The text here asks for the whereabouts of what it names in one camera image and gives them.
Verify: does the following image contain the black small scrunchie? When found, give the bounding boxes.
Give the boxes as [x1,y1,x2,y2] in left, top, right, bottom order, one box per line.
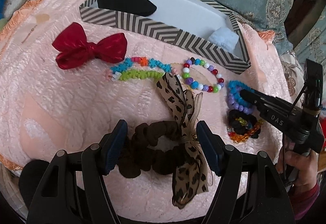
[228,109,262,139]

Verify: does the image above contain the purple bead bracelet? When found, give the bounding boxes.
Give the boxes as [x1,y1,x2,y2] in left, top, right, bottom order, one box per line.
[227,86,255,115]

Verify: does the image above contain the blue bead bracelet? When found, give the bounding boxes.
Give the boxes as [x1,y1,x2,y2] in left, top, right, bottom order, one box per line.
[226,80,255,110]

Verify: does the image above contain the multicolour round bead bracelet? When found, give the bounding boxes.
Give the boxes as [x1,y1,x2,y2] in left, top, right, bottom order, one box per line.
[181,57,226,93]

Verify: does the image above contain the light blue knit headband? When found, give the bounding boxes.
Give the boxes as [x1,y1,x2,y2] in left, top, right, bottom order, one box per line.
[208,27,239,53]

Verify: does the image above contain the brown leopard ribbon scrunchie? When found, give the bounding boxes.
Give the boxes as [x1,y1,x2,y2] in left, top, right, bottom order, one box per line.
[118,74,208,209]

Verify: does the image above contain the striped chevron tray box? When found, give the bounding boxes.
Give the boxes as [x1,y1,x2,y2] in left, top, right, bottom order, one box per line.
[80,0,251,74]

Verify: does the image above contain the star bead colourful bracelet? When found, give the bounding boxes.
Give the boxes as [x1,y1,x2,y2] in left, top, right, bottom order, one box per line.
[105,56,183,82]

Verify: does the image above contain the red satin bow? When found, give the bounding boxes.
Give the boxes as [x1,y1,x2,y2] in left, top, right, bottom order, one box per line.
[52,22,128,70]

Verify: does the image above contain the black knit headband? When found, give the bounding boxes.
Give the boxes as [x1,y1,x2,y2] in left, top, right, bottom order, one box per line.
[97,0,157,17]

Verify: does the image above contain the right hand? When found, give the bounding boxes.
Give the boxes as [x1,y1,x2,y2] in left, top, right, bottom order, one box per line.
[276,148,318,193]

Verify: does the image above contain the pink quilted bedspread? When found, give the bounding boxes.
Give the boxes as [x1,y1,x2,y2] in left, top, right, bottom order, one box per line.
[1,0,291,222]

